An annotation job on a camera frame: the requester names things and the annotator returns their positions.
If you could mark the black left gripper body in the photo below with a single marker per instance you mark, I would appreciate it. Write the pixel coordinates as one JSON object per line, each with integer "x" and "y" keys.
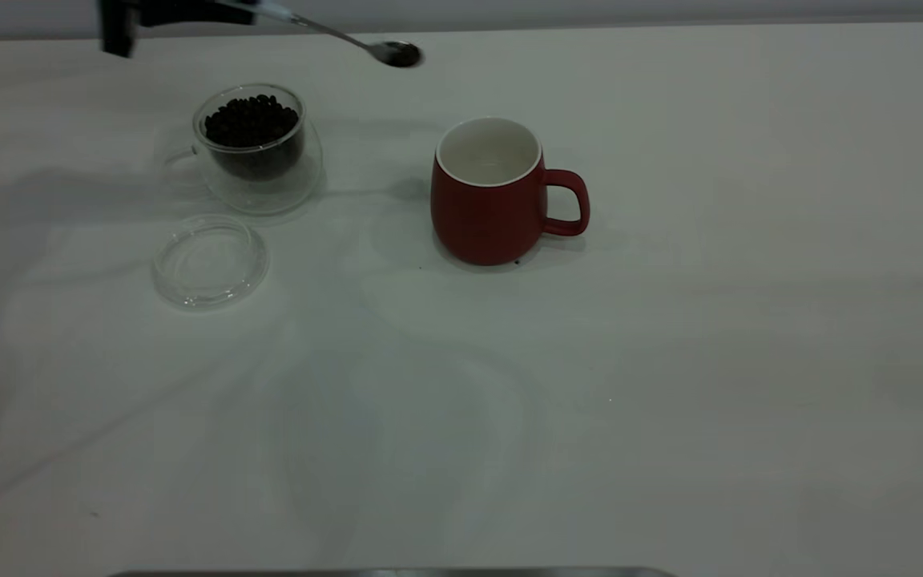
{"x": 118, "y": 28}

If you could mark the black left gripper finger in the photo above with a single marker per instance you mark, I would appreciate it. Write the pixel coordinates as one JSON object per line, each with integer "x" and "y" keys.
{"x": 189, "y": 11}

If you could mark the red ceramic mug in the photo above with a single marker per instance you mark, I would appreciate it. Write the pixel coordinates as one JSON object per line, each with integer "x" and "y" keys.
{"x": 485, "y": 224}

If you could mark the dark coffee beans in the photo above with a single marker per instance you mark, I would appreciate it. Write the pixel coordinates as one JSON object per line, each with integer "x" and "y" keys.
{"x": 251, "y": 124}

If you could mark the clear glass cup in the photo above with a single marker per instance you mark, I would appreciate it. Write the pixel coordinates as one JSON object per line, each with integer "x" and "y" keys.
{"x": 277, "y": 192}

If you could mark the clear glass lid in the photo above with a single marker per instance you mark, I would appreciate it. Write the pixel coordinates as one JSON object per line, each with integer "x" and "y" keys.
{"x": 209, "y": 264}

